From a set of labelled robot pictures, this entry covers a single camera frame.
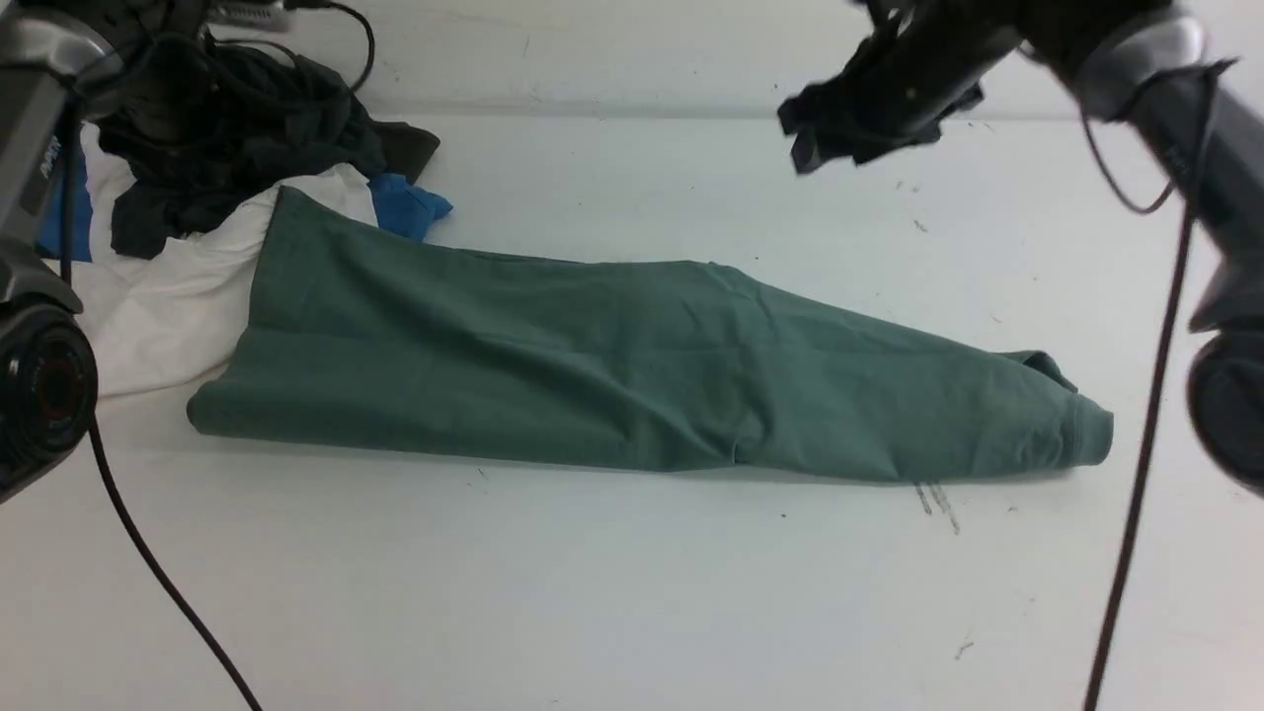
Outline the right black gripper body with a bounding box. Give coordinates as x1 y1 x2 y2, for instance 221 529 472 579
777 1 1023 176

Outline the left black camera cable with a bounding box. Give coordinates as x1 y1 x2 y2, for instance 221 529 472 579
54 0 378 711

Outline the green long-sleeve top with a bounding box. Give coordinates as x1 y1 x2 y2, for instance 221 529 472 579
187 189 1114 483

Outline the dark grey garment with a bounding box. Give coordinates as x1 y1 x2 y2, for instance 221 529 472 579
99 46 439 261

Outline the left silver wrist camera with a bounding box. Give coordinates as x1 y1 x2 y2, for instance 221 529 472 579
204 0 293 35

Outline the blue garment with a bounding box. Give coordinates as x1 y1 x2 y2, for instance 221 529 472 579
70 133 454 263

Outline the white garment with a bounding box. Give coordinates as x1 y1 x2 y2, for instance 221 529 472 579
39 118 380 399

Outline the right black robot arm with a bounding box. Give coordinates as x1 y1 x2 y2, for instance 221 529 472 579
777 1 1263 492

